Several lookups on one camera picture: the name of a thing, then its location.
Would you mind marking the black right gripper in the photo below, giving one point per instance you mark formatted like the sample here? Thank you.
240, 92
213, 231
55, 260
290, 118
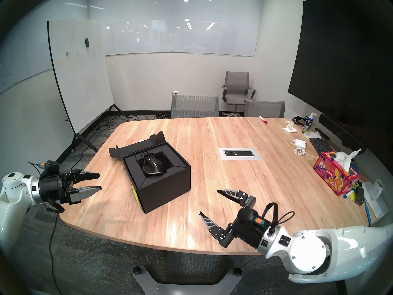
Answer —
251, 236

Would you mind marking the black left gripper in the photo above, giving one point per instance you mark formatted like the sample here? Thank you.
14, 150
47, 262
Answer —
53, 188

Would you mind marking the black cardboard box with lid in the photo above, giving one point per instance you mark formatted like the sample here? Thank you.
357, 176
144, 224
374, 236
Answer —
165, 190

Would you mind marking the black computer mouse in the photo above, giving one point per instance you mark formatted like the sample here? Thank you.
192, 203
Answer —
155, 165

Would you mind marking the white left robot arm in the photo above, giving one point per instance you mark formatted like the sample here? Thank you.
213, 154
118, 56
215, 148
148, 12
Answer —
12, 190

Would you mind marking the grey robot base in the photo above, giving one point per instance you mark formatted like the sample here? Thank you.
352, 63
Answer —
150, 283

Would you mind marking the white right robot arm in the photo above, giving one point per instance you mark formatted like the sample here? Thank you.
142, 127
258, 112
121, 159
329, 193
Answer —
353, 251

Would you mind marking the colourful tissue box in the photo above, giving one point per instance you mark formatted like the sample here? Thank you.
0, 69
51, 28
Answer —
328, 171

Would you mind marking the white tissue in box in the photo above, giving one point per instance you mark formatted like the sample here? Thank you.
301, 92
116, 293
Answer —
342, 159

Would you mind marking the small yellow sticky note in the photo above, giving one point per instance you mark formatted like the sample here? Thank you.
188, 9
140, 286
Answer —
135, 194

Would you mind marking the silver table outlet plate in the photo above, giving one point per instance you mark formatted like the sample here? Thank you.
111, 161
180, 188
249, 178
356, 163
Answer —
239, 153

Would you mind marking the red whiteboard marker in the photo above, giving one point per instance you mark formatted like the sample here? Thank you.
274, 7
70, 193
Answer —
263, 119

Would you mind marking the crumpled white tissue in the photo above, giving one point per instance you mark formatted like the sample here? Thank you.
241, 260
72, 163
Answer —
290, 128
311, 135

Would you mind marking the rolling whiteboard on stand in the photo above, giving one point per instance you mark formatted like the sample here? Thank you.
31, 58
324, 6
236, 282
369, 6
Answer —
79, 79

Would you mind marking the grey fabric chair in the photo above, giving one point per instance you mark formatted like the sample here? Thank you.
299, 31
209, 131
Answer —
264, 109

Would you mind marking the wide grey mesh chair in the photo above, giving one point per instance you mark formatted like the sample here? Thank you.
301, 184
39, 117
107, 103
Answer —
195, 106

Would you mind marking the black keyboard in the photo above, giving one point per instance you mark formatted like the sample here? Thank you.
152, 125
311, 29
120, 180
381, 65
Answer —
321, 145

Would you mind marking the whiteboard cleaner spray bottle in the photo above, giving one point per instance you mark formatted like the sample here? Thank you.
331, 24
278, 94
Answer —
308, 125

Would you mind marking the blue marker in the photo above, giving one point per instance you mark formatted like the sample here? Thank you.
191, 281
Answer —
347, 195

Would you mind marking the grey swivel office chair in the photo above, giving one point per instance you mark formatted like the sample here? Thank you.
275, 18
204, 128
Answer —
236, 82

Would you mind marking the black video sound bar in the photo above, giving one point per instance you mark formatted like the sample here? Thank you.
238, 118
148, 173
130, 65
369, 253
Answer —
340, 133

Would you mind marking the blue pen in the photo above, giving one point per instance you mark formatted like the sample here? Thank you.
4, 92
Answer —
368, 213

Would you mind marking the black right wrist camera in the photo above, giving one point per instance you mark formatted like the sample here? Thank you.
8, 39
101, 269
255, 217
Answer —
245, 216

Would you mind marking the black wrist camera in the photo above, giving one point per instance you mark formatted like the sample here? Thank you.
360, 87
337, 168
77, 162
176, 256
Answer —
245, 216
52, 168

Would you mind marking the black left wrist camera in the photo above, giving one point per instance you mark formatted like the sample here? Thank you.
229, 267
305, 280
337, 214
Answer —
52, 168

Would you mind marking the glass wall board with writing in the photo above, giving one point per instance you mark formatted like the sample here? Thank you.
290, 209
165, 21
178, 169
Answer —
21, 57

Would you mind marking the large glass wall board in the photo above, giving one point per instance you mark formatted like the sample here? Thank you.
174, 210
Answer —
184, 36

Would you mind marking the large black wall screen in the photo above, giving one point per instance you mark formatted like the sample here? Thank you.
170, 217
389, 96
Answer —
337, 67

